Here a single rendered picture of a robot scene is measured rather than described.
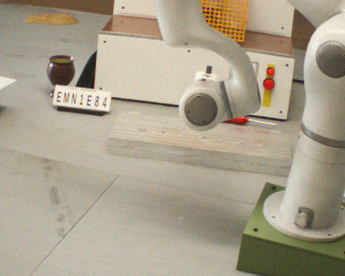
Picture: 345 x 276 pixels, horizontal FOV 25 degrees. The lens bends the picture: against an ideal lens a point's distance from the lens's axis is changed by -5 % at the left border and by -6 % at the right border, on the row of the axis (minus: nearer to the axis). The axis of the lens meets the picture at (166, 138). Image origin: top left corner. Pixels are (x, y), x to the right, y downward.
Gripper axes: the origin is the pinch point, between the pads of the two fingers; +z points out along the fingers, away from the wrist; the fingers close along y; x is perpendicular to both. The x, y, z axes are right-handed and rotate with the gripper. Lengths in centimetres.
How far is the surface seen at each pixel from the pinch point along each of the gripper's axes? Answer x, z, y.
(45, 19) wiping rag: -69, 122, -9
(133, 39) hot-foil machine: -22.6, 39.1, -8.1
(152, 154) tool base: -11.0, 7.3, 17.1
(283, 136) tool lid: 20.5, 21.3, 10.8
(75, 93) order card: -35.7, 31.5, 8.0
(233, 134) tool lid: 7.4, 18.3, 11.5
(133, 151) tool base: -15.6, 7.2, 16.8
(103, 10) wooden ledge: -50, 147, -14
